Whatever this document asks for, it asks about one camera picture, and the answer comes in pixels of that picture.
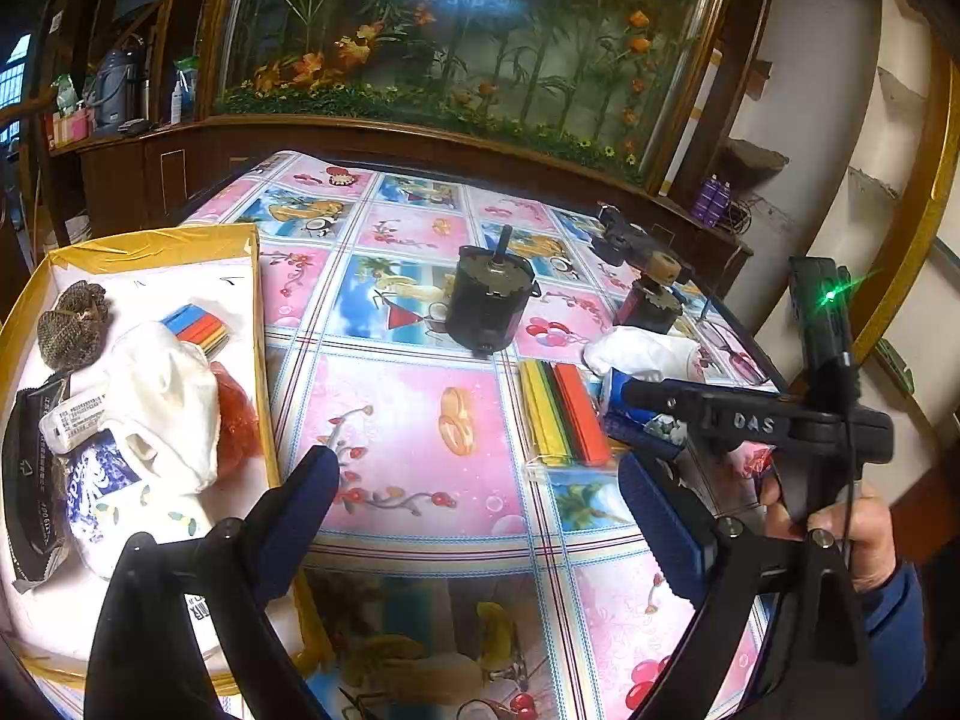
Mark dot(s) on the wooden cabinet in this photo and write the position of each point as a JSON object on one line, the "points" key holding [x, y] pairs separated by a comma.
{"points": [[150, 157]]}

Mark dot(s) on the orange mesh bag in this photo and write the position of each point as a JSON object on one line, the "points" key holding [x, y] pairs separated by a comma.
{"points": [[240, 420]]}

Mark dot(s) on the black foil packet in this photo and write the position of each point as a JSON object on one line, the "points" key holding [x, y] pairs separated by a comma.
{"points": [[30, 495]]}

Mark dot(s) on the blue white patterned packet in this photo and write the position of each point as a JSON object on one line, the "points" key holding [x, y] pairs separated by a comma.
{"points": [[97, 480]]}

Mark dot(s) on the small white cloth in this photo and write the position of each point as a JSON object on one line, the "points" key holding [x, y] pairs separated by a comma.
{"points": [[645, 351]]}

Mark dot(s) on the yellow cardboard box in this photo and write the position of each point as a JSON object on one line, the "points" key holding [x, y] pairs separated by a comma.
{"points": [[255, 300]]}

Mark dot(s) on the black motor with wooden cap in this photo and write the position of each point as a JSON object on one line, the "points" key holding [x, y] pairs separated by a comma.
{"points": [[652, 292]]}

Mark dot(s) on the purple bottles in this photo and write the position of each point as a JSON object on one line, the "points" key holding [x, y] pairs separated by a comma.
{"points": [[712, 199]]}

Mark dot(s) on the green bottle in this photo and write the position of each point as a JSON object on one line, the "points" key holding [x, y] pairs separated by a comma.
{"points": [[64, 94]]}

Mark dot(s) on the large white cloth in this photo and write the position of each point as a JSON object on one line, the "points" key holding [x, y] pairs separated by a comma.
{"points": [[172, 405]]}

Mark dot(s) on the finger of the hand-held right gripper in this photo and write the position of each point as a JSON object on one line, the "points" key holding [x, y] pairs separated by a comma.
{"points": [[667, 399]]}

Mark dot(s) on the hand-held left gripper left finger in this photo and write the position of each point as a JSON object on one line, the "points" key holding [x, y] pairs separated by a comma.
{"points": [[300, 510]]}

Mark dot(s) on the person's right forearm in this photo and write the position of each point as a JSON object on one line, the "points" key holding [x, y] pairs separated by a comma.
{"points": [[900, 637]]}

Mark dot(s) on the large fish tank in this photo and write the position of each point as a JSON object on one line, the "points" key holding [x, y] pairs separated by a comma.
{"points": [[465, 30]]}

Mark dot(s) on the white tissue pack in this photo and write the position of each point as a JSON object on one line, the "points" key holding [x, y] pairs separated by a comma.
{"points": [[75, 420]]}

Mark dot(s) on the blue thermos jug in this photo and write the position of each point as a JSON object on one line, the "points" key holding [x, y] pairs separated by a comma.
{"points": [[112, 90]]}

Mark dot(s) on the small coloured sticks bundle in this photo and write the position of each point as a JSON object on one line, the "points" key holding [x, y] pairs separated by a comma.
{"points": [[199, 326]]}

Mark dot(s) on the printed tablecloth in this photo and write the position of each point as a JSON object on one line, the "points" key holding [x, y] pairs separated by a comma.
{"points": [[420, 427]]}

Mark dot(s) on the white spray bottle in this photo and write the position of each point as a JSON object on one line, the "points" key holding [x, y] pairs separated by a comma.
{"points": [[177, 94]]}

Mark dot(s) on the pink container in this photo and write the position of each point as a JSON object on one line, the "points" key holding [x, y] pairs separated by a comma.
{"points": [[71, 126]]}

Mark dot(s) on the black motor with shaft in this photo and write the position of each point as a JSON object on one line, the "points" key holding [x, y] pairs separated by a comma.
{"points": [[487, 300]]}

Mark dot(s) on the brown mesh pouch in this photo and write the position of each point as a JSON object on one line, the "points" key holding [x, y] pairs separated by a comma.
{"points": [[71, 322]]}

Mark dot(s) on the person's right hand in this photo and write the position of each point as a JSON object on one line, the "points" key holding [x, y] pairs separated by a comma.
{"points": [[866, 532]]}

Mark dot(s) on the lemon print tissue pack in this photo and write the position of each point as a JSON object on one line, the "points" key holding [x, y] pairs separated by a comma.
{"points": [[161, 540]]}

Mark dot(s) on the long coloured sticks pack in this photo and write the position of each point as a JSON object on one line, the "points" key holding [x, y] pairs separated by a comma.
{"points": [[566, 412]]}

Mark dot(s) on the black tape dispenser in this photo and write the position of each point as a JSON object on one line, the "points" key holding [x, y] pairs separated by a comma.
{"points": [[622, 236]]}

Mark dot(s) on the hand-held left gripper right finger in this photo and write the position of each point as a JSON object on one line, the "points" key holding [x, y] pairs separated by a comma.
{"points": [[667, 532]]}

